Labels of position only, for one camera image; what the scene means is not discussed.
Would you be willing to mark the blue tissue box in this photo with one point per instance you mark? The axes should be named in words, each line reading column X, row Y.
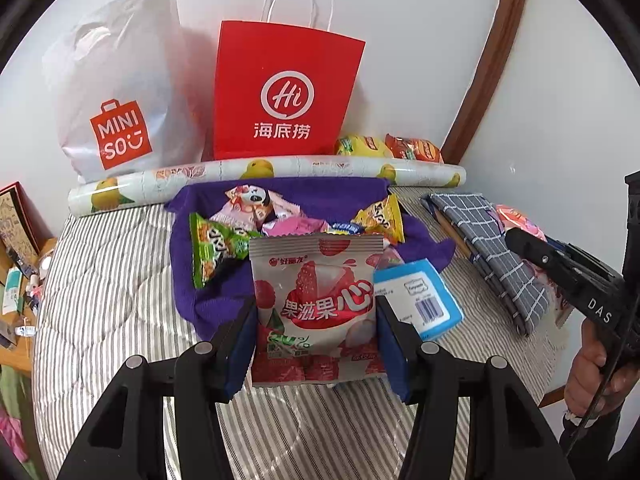
column 418, row 296

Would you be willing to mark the yellow triangle snack packet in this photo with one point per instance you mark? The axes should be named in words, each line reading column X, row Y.
column 383, row 217

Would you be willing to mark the red Haidilao paper bag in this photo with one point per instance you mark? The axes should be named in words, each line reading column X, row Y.
column 281, row 89

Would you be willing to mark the lemon print paper roll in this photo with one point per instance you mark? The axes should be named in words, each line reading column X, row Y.
column 157, row 186

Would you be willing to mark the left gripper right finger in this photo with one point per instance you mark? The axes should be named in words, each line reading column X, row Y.
column 509, row 437

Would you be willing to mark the right hand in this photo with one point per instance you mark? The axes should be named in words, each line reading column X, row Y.
column 585, row 377

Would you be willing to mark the panda print snack packet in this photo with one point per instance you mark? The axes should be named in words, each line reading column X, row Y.
column 249, row 207

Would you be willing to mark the pink bear snack packet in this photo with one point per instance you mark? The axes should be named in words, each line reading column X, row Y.
column 526, row 230

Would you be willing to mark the white Miniso plastic bag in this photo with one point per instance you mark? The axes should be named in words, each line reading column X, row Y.
column 119, row 84

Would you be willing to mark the blue snack packet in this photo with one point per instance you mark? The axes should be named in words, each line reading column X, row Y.
column 345, row 228

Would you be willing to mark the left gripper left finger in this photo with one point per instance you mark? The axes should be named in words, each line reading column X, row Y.
column 122, row 438

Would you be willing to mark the brown wooden door frame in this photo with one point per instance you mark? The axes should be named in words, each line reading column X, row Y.
column 487, row 75

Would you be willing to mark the striped quilted mattress cover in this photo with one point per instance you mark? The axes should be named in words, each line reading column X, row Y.
column 109, row 295

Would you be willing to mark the strawberry candy bag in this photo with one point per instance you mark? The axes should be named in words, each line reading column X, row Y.
column 316, row 309

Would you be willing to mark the orange chips bag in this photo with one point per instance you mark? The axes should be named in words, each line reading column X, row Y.
column 413, row 149

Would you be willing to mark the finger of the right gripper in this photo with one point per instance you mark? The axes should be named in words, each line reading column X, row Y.
column 574, row 265
column 543, row 254

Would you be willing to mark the green snack packet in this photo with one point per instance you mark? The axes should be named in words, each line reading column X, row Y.
column 214, row 246

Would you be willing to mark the grey checked fabric bundle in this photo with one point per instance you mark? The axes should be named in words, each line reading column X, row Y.
column 476, row 221

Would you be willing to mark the yellow chips bag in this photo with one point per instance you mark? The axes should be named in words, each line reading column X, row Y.
column 364, row 146

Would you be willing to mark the pink yellow snack packet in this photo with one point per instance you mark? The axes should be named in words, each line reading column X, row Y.
column 294, row 225

